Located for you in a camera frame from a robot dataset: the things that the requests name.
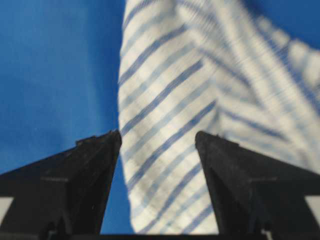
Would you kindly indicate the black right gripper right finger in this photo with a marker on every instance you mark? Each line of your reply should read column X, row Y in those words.
column 257, row 197

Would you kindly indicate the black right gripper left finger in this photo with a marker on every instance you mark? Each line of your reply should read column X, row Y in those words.
column 63, row 196

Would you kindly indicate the blue white striped towel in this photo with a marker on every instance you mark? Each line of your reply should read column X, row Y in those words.
column 220, row 66

